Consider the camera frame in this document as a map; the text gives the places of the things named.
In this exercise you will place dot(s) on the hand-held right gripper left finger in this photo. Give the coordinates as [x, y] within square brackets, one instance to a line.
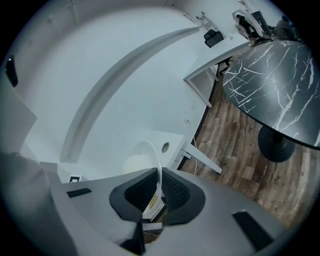
[100, 212]

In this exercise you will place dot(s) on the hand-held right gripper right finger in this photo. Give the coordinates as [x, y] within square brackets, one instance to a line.
[212, 225]

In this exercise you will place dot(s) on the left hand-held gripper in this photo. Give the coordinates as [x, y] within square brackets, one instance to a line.
[75, 179]

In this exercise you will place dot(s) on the white round plate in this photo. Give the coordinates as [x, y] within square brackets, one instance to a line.
[155, 203]

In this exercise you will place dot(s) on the round black marble table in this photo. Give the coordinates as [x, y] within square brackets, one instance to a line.
[275, 82]

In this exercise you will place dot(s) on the round metal desk grommet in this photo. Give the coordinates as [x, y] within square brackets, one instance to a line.
[165, 147]

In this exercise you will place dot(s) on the white desk with grommet hole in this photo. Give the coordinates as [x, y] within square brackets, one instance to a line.
[177, 141]

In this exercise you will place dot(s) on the long white desk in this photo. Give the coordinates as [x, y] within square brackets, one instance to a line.
[220, 53]

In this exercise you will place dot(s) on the black office chair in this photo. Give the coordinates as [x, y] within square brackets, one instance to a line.
[212, 37]

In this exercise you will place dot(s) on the metal ladder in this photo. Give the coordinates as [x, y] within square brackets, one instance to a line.
[206, 21]

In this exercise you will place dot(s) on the white draped chair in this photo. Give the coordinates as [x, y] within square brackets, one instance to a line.
[255, 25]

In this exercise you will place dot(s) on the white wall socket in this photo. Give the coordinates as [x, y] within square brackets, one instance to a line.
[187, 120]

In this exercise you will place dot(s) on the black wall box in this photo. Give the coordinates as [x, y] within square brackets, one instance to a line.
[11, 72]

